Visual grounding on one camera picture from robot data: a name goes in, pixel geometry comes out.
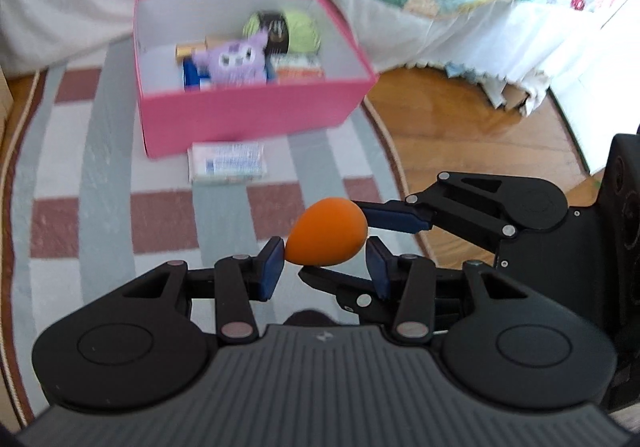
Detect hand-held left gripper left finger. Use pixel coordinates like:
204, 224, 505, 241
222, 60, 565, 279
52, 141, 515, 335
123, 236, 286, 344

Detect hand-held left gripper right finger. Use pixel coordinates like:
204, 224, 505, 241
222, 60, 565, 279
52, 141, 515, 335
365, 236, 537, 343

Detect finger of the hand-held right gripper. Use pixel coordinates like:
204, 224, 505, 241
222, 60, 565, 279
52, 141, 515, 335
355, 171, 569, 250
299, 265, 402, 324

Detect orange makeup sponge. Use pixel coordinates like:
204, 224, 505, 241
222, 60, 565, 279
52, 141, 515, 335
284, 197, 370, 268

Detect pink cardboard box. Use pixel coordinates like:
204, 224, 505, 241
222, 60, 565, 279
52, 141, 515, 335
132, 0, 378, 160

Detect clear floss pick box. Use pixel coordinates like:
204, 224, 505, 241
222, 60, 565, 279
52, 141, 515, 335
270, 54, 323, 83

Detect green yarn ball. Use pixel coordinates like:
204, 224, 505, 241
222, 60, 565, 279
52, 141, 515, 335
242, 10, 323, 55

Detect purple plush toy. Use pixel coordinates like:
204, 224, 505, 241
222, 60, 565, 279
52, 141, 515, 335
192, 30, 273, 88

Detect blue wipes packet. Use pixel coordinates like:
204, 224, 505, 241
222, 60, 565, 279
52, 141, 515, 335
181, 58, 212, 90

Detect foundation bottle with gold cap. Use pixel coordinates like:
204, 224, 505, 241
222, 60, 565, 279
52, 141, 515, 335
175, 38, 208, 63

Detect white tissue packet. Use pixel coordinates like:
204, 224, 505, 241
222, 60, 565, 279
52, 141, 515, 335
187, 141, 268, 185

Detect folded cardboard sheets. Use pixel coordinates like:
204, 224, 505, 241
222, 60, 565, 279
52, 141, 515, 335
445, 61, 548, 118

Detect checked grey and brown rug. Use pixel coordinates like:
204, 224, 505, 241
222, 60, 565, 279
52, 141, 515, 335
0, 44, 436, 428

